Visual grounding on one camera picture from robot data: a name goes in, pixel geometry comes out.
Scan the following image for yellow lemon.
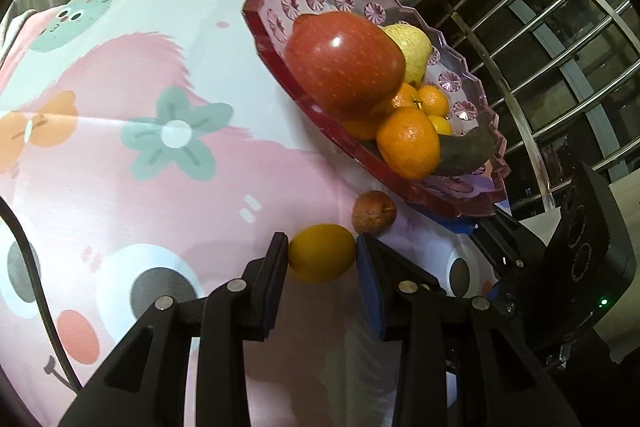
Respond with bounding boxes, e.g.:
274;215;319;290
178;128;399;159
288;223;356;284

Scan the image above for large orange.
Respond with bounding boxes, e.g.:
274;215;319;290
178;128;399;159
376;120;440;181

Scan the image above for yellow speckled pear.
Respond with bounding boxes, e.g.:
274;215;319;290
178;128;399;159
383;23;433;88

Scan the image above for red apple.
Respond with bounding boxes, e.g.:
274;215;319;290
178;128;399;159
283;11;406;120

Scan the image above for brown wrinkled passion fruit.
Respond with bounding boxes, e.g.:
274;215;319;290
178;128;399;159
352;191;397;235

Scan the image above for dark green cucumber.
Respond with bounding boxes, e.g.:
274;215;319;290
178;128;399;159
433;127;500;176

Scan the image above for cartoon printed bed sheet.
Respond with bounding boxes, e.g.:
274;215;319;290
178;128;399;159
1;0;495;426

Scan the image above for metal bed headboard rails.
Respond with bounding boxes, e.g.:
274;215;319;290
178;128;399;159
424;0;639;218

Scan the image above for pink plastic fruit tray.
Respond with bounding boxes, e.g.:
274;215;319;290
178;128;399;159
243;0;509;220

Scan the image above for black cable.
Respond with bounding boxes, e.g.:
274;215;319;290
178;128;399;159
0;196;84;396

